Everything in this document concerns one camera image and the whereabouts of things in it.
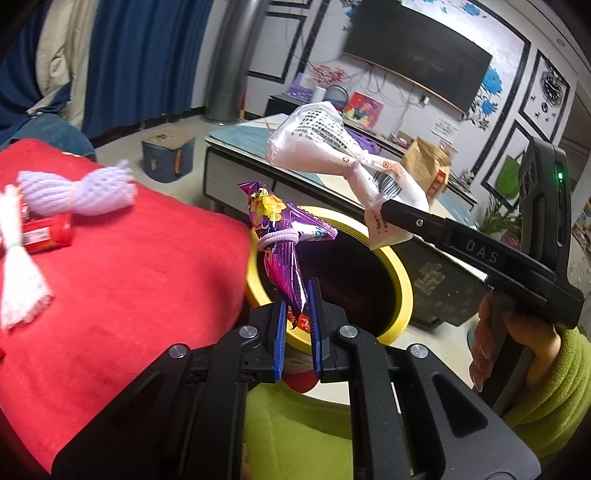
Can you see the person's right hand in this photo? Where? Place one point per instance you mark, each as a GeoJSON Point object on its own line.
{"type": "Point", "coordinates": [480, 346]}

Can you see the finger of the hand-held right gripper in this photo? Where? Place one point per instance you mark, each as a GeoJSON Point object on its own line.
{"type": "Point", "coordinates": [415, 222]}

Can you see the white printed plastic bag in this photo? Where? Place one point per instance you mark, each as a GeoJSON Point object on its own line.
{"type": "Point", "coordinates": [314, 138]}

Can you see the long red snack packet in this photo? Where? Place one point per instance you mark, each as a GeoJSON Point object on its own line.
{"type": "Point", "coordinates": [51, 233]}

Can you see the glass top coffee table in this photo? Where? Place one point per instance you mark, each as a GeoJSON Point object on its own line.
{"type": "Point", "coordinates": [221, 173]}

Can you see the beige curtain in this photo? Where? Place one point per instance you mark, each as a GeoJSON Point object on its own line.
{"type": "Point", "coordinates": [60, 55]}

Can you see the potted green plant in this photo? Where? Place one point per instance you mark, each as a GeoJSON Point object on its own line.
{"type": "Point", "coordinates": [498, 221]}

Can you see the framed wall clock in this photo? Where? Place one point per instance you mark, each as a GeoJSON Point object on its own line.
{"type": "Point", "coordinates": [549, 87]}

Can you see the white wall note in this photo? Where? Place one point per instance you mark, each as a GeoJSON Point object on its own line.
{"type": "Point", "coordinates": [445, 125]}

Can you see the purple foam fruit net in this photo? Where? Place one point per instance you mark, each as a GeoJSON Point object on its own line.
{"type": "Point", "coordinates": [46, 194]}

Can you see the purple snack packet with band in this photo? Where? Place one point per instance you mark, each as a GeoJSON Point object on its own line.
{"type": "Point", "coordinates": [286, 265]}

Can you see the blue curtain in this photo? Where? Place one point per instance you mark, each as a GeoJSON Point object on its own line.
{"type": "Point", "coordinates": [138, 60]}

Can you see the person's green fleece clothing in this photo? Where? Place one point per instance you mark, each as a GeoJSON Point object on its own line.
{"type": "Point", "coordinates": [295, 438]}

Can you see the purple box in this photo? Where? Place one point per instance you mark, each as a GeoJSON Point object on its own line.
{"type": "Point", "coordinates": [300, 87]}

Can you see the red floral blanket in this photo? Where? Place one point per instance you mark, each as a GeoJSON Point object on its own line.
{"type": "Point", "coordinates": [138, 286]}

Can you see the blue storage box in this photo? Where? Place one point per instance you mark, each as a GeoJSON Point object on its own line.
{"type": "Point", "coordinates": [161, 161]}

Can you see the blue flower wall decal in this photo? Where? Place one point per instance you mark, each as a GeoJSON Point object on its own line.
{"type": "Point", "coordinates": [489, 83]}

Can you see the yellow rimmed trash bin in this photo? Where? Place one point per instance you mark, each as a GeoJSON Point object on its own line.
{"type": "Point", "coordinates": [398, 286]}

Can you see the colourful picture box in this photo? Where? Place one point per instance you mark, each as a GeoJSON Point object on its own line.
{"type": "Point", "coordinates": [364, 108]}

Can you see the black television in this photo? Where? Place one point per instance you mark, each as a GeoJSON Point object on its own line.
{"type": "Point", "coordinates": [415, 46]}

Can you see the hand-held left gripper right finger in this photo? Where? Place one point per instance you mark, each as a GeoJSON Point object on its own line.
{"type": "Point", "coordinates": [316, 332]}

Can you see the dark blue cloth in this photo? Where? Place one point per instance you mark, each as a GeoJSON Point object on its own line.
{"type": "Point", "coordinates": [51, 134]}

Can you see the person's right forearm green sleeve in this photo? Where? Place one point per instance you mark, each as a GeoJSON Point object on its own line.
{"type": "Point", "coordinates": [558, 397]}

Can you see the white foam fruit net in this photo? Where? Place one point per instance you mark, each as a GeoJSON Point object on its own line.
{"type": "Point", "coordinates": [18, 277]}

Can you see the brown paper bag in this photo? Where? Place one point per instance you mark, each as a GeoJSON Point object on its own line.
{"type": "Point", "coordinates": [425, 161]}

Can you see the black television cabinet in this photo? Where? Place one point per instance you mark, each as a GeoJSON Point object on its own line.
{"type": "Point", "coordinates": [277, 106]}

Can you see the silver cylinder appliance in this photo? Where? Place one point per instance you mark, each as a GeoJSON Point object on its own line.
{"type": "Point", "coordinates": [231, 60]}

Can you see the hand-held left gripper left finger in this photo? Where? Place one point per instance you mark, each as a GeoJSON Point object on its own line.
{"type": "Point", "coordinates": [279, 341]}

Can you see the green bag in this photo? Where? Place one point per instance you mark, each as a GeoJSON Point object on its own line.
{"type": "Point", "coordinates": [508, 175]}

